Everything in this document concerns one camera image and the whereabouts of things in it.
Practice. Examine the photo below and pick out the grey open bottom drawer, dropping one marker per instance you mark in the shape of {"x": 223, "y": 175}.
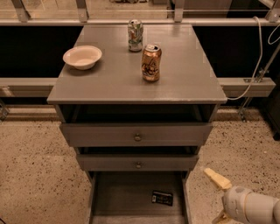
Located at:
{"x": 124, "y": 197}

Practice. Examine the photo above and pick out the grey middle drawer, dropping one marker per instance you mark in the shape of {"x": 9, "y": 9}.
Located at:
{"x": 127, "y": 162}

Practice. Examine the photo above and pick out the grey top drawer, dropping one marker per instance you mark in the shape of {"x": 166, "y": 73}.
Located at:
{"x": 122, "y": 134}

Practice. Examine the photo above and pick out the metal railing frame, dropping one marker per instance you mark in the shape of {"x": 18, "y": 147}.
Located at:
{"x": 22, "y": 19}

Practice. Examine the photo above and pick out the green white soda can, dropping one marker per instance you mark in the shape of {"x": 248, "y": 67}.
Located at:
{"x": 135, "y": 32}

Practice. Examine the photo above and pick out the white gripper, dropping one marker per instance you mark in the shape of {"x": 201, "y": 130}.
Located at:
{"x": 234, "y": 199}

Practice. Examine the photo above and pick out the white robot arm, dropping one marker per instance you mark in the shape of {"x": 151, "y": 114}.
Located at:
{"x": 265, "y": 209}

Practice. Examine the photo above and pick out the white bowl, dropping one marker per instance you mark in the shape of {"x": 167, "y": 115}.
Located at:
{"x": 82, "y": 57}

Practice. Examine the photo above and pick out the metal stand leg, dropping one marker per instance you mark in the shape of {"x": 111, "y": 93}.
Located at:
{"x": 257, "y": 79}

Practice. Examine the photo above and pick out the orange soda can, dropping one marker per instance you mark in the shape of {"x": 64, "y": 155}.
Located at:
{"x": 151, "y": 62}

